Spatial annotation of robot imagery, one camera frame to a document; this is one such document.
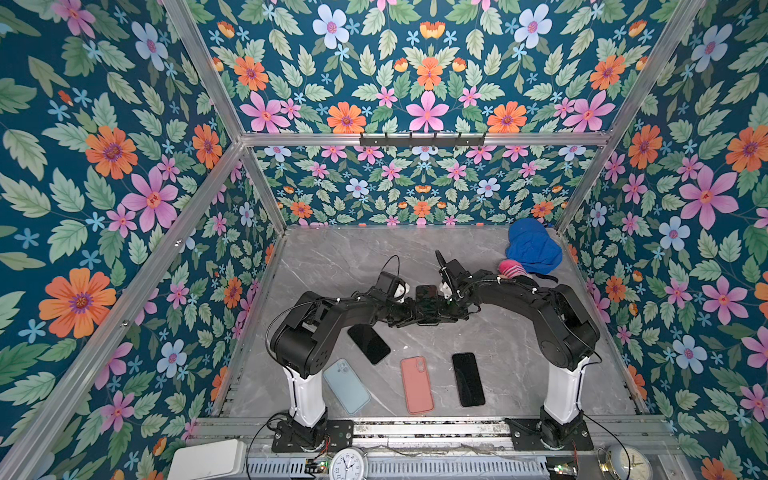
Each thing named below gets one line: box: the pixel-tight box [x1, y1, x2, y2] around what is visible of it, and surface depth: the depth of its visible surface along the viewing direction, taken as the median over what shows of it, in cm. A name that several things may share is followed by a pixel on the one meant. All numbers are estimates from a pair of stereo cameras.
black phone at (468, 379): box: [452, 352, 485, 407], surface depth 85 cm
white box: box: [167, 439, 247, 480], surface depth 68 cm
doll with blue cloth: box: [498, 218, 563, 278], surface depth 113 cm
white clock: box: [329, 446, 369, 480], surface depth 68 cm
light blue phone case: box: [323, 358, 372, 415], surface depth 85 cm
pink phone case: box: [400, 356, 435, 415], surface depth 84 cm
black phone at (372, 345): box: [347, 324, 391, 365], surface depth 92 cm
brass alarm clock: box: [597, 442, 653, 480], surface depth 67 cm
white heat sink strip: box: [246, 456, 550, 477], surface depth 72 cm
